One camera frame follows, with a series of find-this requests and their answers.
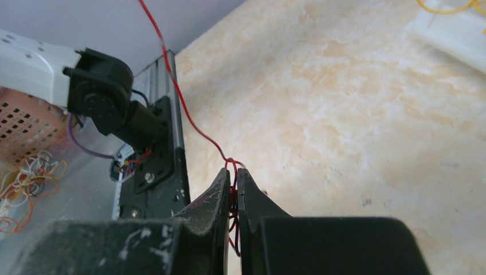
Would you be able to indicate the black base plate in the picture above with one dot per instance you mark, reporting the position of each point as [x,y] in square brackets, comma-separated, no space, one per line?
[156,184]

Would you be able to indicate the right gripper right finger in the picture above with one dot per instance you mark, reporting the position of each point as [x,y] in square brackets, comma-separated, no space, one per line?
[274,242]

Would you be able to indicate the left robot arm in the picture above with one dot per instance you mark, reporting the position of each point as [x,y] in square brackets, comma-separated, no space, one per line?
[84,82]

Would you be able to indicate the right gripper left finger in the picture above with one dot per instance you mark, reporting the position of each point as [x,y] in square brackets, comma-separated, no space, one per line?
[193,241]

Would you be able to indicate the white plastic bin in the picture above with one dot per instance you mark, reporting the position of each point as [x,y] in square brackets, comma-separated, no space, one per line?
[455,27]

